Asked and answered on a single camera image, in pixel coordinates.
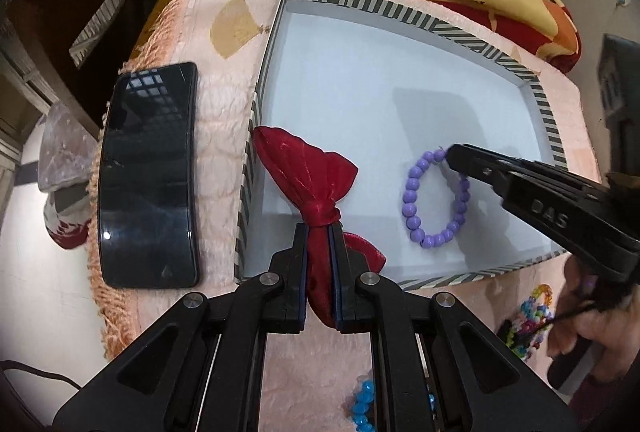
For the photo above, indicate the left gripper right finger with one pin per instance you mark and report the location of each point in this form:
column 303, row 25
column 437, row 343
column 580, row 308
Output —
column 436, row 366

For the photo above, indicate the striped white tray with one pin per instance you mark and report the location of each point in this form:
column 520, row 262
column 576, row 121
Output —
column 380, row 83

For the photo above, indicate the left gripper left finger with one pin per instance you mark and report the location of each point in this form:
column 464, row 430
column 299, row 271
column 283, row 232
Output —
column 199, row 366

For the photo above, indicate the grey seat cushion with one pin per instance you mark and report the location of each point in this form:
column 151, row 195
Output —
column 66, row 152

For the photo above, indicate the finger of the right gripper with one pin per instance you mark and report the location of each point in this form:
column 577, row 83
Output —
column 500, row 171

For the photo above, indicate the red fabric bow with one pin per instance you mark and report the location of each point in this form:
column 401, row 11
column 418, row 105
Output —
column 321, row 269

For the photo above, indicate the black smartphone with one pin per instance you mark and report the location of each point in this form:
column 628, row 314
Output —
column 146, row 206

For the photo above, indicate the right hand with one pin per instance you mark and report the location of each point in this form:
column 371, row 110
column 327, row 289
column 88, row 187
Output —
column 617, row 329

